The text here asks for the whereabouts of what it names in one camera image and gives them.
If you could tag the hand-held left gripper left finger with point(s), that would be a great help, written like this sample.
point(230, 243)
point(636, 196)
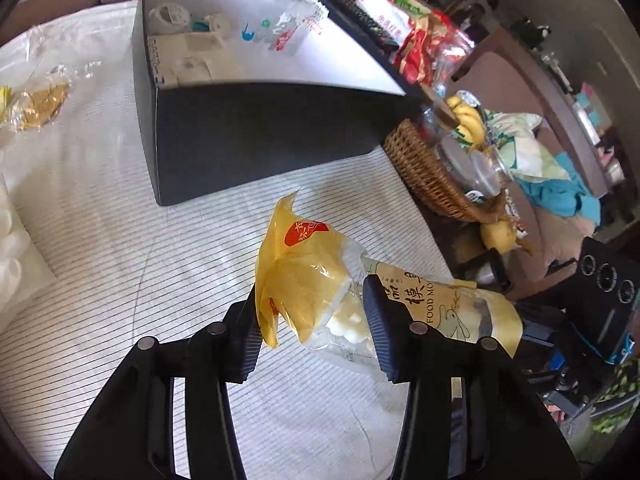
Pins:
point(245, 355)

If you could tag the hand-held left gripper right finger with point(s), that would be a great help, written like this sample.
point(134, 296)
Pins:
point(380, 330)

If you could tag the yellow food mould packet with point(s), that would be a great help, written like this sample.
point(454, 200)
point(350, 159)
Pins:
point(305, 270)

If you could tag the black storage box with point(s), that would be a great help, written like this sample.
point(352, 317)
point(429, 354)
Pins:
point(250, 145)

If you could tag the blue white glove box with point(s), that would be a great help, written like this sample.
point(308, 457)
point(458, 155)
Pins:
point(187, 67)

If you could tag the clear red flower plastic bag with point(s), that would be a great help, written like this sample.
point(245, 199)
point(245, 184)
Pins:
point(280, 35)

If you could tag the white tape roll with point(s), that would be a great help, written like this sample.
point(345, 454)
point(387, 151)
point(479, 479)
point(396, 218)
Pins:
point(162, 25)

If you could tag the yellow fruit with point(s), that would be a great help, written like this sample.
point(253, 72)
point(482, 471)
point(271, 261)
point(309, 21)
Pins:
point(497, 235)

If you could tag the teal white cloth pile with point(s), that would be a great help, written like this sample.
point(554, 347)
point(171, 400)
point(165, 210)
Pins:
point(540, 160)

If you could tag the wicker basket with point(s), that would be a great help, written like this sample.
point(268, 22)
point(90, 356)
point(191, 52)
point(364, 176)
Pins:
point(425, 175)

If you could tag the grey lid glass jar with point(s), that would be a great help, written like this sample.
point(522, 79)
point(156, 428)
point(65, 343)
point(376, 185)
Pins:
point(487, 172)
point(457, 157)

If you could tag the bunch of bananas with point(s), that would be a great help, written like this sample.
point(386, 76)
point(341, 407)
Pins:
point(467, 125)

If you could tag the brown armchair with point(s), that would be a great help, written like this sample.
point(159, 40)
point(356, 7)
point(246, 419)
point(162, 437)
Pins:
point(505, 75)

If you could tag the white plastic gloves bundle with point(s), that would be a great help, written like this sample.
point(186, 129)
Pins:
point(20, 260)

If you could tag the clear bag with blue item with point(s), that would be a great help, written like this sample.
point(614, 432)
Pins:
point(442, 77)

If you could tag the red gold snack bag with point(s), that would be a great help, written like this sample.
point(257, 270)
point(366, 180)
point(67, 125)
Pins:
point(420, 45)

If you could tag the white red snack bag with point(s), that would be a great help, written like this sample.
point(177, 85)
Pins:
point(380, 7)

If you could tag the yellow clear packet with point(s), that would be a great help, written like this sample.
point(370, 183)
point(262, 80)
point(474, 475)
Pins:
point(42, 102)

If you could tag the green snack bag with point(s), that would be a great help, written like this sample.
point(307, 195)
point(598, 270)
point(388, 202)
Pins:
point(412, 2)

